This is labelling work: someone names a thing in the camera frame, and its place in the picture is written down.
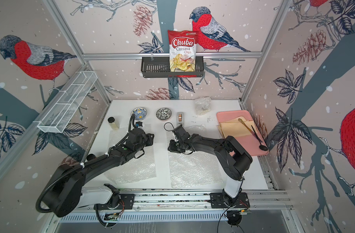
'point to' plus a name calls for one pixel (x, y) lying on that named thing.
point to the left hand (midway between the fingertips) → (155, 132)
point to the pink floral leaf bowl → (163, 114)
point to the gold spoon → (240, 121)
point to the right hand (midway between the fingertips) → (168, 148)
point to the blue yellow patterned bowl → (140, 113)
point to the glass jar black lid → (113, 123)
